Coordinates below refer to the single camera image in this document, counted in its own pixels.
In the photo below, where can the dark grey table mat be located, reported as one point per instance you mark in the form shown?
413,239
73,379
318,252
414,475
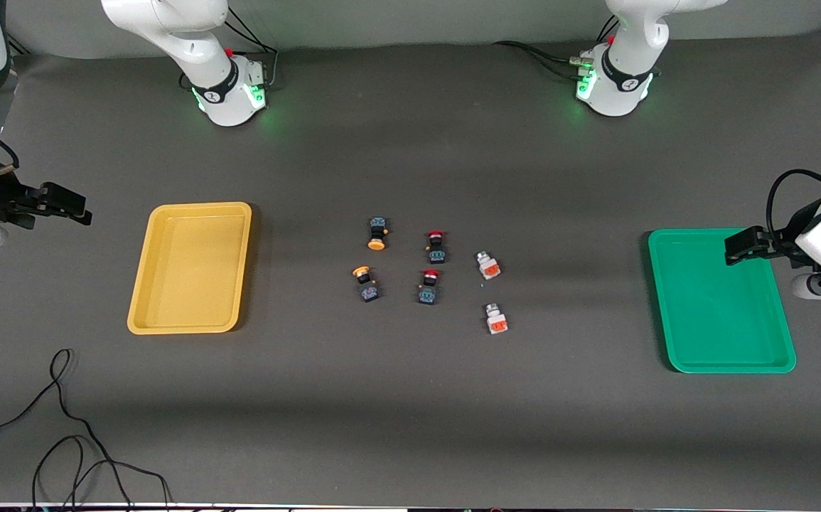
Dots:
410,412

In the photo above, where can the yellow plastic tray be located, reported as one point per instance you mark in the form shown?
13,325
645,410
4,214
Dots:
190,270

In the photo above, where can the red push button switch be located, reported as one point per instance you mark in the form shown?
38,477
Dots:
436,249
428,291

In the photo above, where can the green plastic tray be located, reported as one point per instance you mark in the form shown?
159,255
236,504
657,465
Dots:
719,313

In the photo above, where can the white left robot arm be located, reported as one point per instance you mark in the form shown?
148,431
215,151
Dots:
620,85

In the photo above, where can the yellow push button switch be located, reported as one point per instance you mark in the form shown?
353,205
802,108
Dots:
378,231
367,288

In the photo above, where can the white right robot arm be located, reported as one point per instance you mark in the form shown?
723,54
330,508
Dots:
218,85

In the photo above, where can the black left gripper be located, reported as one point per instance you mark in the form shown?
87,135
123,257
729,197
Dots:
782,240

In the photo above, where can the green button white orange block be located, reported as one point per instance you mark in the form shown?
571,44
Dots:
488,267
497,321

